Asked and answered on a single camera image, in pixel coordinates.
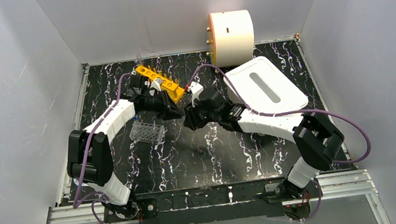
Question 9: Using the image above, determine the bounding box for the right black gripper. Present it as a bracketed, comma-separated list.
[180, 95, 221, 133]

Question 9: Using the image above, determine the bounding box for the yellow test tube rack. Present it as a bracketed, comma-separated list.
[135, 65, 186, 103]

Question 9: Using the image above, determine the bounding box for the clear well plate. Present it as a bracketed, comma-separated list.
[129, 120, 166, 144]

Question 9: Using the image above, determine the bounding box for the white bin lid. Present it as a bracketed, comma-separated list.
[223, 56, 308, 114]

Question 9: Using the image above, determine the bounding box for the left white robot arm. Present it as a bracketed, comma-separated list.
[67, 74, 184, 219]

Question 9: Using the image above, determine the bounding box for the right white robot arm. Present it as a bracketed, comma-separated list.
[184, 86, 345, 199]

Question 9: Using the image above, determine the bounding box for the cream cylindrical device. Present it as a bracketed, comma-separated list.
[206, 10, 254, 68]

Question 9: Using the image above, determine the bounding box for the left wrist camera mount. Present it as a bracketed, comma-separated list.
[149, 77, 163, 92]

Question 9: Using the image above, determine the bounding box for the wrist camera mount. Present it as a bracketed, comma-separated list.
[186, 81, 204, 108]
[149, 77, 163, 92]

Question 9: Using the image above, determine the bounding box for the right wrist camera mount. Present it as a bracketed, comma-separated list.
[186, 81, 204, 108]

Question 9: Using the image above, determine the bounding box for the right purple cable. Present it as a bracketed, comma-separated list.
[185, 46, 374, 182]

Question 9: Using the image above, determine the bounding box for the purple cable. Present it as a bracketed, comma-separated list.
[185, 46, 374, 182]
[58, 72, 155, 224]

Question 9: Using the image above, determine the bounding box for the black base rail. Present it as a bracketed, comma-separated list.
[101, 171, 324, 224]

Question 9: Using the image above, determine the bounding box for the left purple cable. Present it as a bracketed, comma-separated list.
[58, 72, 155, 224]

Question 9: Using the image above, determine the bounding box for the aluminium frame rail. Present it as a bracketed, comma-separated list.
[47, 169, 378, 224]

